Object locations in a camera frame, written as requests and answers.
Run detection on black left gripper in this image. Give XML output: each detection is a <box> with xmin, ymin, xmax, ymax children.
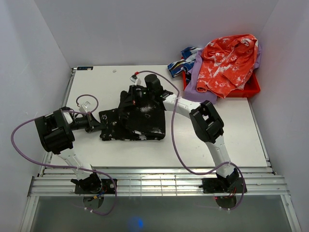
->
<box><xmin>70</xmin><ymin>112</ymin><xmax>106</xmax><ymax>133</ymax></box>

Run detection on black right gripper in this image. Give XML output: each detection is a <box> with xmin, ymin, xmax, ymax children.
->
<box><xmin>119</xmin><ymin>86</ymin><xmax>154</xmax><ymax>110</ymax></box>

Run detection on black white tie-dye trousers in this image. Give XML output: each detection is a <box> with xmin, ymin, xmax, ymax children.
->
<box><xmin>99</xmin><ymin>90</ymin><xmax>166</xmax><ymax>141</ymax></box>

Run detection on orange white tie-dye garment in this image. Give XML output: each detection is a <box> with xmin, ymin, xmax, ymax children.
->
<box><xmin>196</xmin><ymin>34</ymin><xmax>258</xmax><ymax>98</ymax></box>

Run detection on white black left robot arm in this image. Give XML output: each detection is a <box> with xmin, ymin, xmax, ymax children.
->
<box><xmin>34</xmin><ymin>106</ymin><xmax>102</xmax><ymax>193</ymax></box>

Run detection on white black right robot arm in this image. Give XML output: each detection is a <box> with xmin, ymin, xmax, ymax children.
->
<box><xmin>130</xmin><ymin>71</ymin><xmax>246</xmax><ymax>194</ymax></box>

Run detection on lilac purple garment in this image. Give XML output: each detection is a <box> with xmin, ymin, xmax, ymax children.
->
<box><xmin>183</xmin><ymin>43</ymin><xmax>263</xmax><ymax>105</ymax></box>

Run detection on blue label sticker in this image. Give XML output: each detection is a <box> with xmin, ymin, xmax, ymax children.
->
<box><xmin>77</xmin><ymin>66</ymin><xmax>93</xmax><ymax>71</ymax></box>

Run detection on blue white patterned garment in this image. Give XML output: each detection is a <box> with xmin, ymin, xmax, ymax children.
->
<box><xmin>167</xmin><ymin>47</ymin><xmax>202</xmax><ymax>78</ymax></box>

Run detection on red plastic bin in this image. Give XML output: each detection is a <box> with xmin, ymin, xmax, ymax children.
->
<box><xmin>181</xmin><ymin>72</ymin><xmax>261</xmax><ymax>98</ymax></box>

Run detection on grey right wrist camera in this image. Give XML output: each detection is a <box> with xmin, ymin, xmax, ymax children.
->
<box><xmin>130</xmin><ymin>74</ymin><xmax>141</xmax><ymax>86</ymax></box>

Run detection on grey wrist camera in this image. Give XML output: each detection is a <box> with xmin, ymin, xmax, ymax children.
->
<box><xmin>130</xmin><ymin>74</ymin><xmax>141</xmax><ymax>86</ymax></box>
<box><xmin>80</xmin><ymin>101</ymin><xmax>91</xmax><ymax>113</ymax></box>

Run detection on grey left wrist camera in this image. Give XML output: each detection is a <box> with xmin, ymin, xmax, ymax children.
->
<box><xmin>80</xmin><ymin>101</ymin><xmax>91</xmax><ymax>113</ymax></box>

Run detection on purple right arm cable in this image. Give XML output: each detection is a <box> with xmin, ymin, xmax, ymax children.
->
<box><xmin>135</xmin><ymin>70</ymin><xmax>247</xmax><ymax>211</ymax></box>

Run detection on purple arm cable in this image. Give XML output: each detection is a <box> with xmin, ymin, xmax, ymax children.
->
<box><xmin>11</xmin><ymin>94</ymin><xmax>118</xmax><ymax>217</ymax></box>
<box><xmin>135</xmin><ymin>70</ymin><xmax>247</xmax><ymax>211</ymax></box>

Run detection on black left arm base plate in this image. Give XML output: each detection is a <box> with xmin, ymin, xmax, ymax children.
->
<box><xmin>74</xmin><ymin>178</ymin><xmax>118</xmax><ymax>211</ymax></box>

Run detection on aluminium table frame rails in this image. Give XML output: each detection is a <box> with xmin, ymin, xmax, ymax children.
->
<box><xmin>30</xmin><ymin>65</ymin><xmax>289</xmax><ymax>196</ymax></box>

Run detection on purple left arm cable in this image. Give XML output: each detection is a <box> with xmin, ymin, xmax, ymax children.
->
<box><xmin>11</xmin><ymin>94</ymin><xmax>118</xmax><ymax>217</ymax></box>

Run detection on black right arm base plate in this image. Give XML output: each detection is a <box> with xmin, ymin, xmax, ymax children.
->
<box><xmin>199</xmin><ymin>177</ymin><xmax>247</xmax><ymax>211</ymax></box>

